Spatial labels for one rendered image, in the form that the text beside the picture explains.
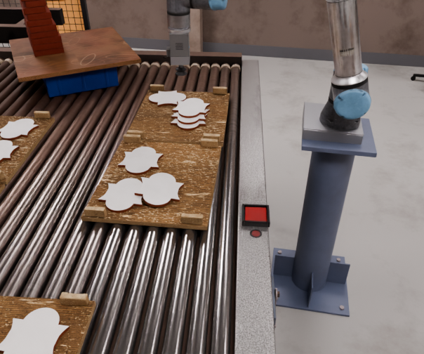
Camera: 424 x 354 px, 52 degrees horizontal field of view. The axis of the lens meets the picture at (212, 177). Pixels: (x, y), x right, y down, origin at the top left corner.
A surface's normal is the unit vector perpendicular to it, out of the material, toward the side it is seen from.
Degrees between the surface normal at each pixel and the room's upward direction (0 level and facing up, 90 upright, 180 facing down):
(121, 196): 0
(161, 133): 0
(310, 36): 90
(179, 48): 90
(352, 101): 98
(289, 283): 0
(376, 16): 90
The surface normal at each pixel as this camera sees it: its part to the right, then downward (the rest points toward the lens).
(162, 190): 0.11, -0.80
